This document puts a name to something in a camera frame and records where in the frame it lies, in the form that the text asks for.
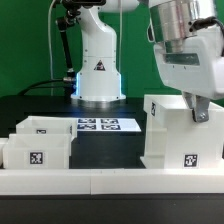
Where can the white drawer cabinet frame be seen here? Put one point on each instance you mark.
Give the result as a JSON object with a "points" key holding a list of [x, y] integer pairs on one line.
{"points": [[175, 141]]}

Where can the white drawer box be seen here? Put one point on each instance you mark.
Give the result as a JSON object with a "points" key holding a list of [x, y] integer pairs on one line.
{"points": [[47, 125], [37, 151]]}

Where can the marker sheet on table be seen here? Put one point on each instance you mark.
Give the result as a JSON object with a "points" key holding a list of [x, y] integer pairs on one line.
{"points": [[108, 125]]}

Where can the white front drawer box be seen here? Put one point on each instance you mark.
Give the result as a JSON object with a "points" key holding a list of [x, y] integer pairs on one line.
{"points": [[37, 151]]}

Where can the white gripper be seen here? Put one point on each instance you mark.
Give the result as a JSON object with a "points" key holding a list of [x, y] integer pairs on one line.
{"points": [[198, 71]]}

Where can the white obstacle wall fence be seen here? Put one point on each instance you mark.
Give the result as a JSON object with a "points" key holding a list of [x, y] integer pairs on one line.
{"points": [[99, 182]]}

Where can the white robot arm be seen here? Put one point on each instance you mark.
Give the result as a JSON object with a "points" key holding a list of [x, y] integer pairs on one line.
{"points": [[171, 23]]}

